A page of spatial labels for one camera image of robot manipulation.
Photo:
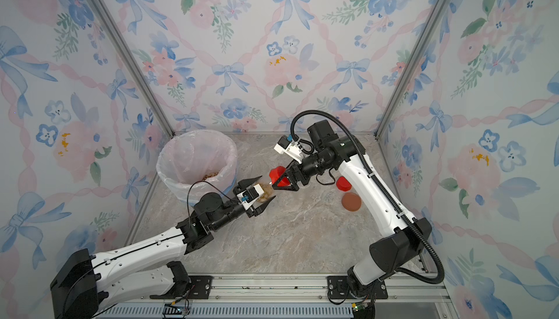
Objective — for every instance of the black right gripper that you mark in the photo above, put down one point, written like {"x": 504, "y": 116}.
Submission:
{"x": 290, "y": 173}

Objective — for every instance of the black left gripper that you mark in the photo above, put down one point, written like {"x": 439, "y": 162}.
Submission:
{"x": 252, "y": 212}

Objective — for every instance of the red jar lid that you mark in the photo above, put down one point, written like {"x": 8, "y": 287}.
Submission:
{"x": 343, "y": 184}
{"x": 277, "y": 177}

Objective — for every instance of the orange jar lid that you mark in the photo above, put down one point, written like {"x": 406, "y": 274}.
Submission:
{"x": 351, "y": 202}

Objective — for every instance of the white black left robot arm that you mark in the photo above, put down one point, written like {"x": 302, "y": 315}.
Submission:
{"x": 87, "y": 284}

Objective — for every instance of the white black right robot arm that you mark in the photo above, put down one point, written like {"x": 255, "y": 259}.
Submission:
{"x": 402, "y": 235}

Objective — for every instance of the metal mesh trash bin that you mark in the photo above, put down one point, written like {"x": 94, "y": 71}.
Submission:
{"x": 207, "y": 205}

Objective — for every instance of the pink trash bag liner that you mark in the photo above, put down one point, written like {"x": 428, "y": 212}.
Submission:
{"x": 185, "y": 159}

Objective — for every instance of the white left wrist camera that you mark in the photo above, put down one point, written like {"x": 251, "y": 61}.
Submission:
{"x": 249, "y": 196}

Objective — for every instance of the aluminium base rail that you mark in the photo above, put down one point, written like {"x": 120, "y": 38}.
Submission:
{"x": 293, "y": 296}

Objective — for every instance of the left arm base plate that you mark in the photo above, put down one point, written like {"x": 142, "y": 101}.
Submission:
{"x": 197, "y": 287}

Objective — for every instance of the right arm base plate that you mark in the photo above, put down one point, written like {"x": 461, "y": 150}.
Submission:
{"x": 346, "y": 288}

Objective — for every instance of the aluminium corner post right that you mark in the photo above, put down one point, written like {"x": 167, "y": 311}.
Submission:
{"x": 417, "y": 52}

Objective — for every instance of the aluminium corner post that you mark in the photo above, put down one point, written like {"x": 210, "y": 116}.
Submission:
{"x": 124, "y": 52}
{"x": 417, "y": 52}

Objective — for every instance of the aluminium corner post left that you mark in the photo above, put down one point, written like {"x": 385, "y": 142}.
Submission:
{"x": 124, "y": 52}

